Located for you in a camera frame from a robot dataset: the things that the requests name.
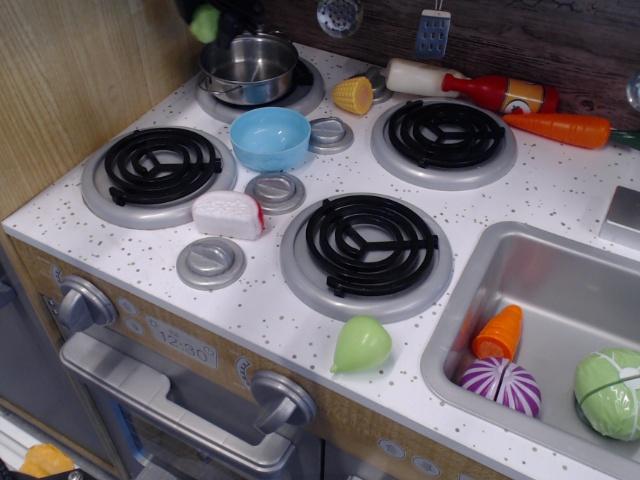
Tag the silver stove knob front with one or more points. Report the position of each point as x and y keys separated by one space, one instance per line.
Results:
x=211 y=263

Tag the hanging silver slotted spatula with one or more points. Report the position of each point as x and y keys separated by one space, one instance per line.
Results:
x=432 y=34

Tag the silver stove knob middle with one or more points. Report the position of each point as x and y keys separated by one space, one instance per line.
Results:
x=277 y=193

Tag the silver stove knob rear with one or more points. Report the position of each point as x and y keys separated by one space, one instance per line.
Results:
x=375 y=76

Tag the silver stove knob back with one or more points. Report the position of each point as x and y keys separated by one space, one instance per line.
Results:
x=330 y=135

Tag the purple striped toy onion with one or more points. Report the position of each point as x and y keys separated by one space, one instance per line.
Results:
x=503 y=382

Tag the green toy cabbage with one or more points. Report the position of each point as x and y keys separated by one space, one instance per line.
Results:
x=606 y=388

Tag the light blue plastic bowl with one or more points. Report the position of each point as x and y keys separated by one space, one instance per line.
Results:
x=270 y=139

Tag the left silver oven knob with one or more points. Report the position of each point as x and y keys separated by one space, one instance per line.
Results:
x=84 y=305

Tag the silver stove knob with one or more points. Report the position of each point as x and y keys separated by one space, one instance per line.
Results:
x=277 y=193
x=330 y=135
x=375 y=76
x=211 y=263

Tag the green toy broccoli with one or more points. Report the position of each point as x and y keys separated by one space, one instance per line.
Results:
x=204 y=23

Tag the silver faucet base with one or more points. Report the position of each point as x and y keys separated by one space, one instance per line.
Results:
x=621 y=223

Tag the red toy ketchup bottle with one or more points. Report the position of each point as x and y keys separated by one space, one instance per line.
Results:
x=504 y=94

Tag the front right black burner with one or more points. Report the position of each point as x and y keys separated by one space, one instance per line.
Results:
x=366 y=254

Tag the light green toy pear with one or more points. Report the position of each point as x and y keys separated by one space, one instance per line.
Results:
x=362 y=343

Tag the front left black burner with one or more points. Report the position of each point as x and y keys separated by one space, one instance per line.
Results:
x=148 y=179

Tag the white toy bottle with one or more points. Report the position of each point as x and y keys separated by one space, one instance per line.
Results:
x=409 y=77

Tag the right silver oven knob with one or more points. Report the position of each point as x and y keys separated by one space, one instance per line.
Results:
x=281 y=401

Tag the silver oven knob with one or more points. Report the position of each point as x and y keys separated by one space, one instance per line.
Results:
x=281 y=401
x=84 y=305

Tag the hanging silver strainer ladle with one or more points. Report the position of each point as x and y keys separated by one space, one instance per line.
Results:
x=339 y=18

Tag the orange toy carrot piece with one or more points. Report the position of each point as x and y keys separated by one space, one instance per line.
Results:
x=500 y=337

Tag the yellow toy on floor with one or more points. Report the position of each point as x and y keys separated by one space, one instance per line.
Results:
x=44 y=460

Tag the white red toy radish slice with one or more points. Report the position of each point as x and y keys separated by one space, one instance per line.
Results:
x=228 y=213

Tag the silver oven door handle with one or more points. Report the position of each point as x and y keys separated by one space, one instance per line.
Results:
x=163 y=433

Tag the silver sink basin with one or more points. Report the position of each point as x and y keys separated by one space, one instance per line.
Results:
x=575 y=300

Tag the hanging silver spoon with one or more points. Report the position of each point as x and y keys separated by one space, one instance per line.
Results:
x=633 y=90

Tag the black burner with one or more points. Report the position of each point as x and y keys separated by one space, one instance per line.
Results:
x=366 y=254
x=148 y=179
x=443 y=144

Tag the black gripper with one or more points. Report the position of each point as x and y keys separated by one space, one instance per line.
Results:
x=238 y=17

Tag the yellow toy corn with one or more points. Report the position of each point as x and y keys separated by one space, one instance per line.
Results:
x=354 y=95

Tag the back right black burner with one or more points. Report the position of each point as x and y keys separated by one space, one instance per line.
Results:
x=443 y=144

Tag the small steel pan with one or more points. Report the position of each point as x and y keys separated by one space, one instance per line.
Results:
x=253 y=70

